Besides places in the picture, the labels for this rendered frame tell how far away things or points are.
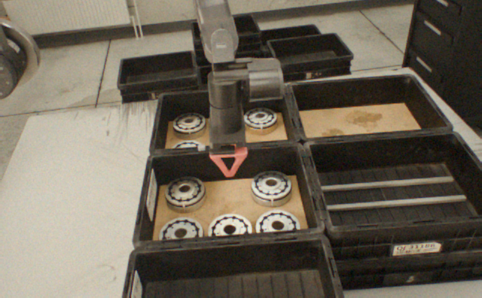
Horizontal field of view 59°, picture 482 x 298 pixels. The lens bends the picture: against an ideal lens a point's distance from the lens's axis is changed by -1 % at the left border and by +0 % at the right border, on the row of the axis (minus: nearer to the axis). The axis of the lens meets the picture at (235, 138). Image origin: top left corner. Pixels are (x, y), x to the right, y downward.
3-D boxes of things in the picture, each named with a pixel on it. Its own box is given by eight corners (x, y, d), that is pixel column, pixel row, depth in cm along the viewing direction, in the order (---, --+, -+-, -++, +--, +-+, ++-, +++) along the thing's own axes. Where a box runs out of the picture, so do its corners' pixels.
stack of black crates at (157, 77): (135, 156, 234) (116, 86, 206) (137, 125, 258) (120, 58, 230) (207, 147, 237) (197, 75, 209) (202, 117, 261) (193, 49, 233)
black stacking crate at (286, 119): (157, 186, 117) (148, 154, 110) (166, 123, 141) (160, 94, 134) (300, 175, 117) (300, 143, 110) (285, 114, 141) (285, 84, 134)
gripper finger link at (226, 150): (245, 159, 86) (245, 121, 80) (248, 183, 81) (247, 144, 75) (212, 160, 86) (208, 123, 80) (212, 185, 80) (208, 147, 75)
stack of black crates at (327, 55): (278, 136, 240) (278, 65, 213) (267, 107, 264) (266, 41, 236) (346, 127, 243) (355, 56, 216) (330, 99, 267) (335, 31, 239)
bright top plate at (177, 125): (172, 135, 128) (172, 133, 128) (173, 116, 136) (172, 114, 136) (205, 131, 129) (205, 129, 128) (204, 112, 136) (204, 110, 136)
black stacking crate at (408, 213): (324, 267, 94) (327, 233, 87) (301, 176, 117) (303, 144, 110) (504, 253, 93) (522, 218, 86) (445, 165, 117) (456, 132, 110)
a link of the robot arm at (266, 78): (209, 44, 79) (209, 29, 70) (270, 39, 79) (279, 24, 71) (215, 107, 78) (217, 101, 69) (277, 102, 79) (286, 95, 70)
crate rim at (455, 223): (326, 240, 88) (327, 232, 86) (301, 148, 111) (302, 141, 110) (520, 225, 87) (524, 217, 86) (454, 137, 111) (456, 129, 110)
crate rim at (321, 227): (132, 254, 88) (130, 247, 86) (149, 160, 111) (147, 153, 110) (326, 240, 88) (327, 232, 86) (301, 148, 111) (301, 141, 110)
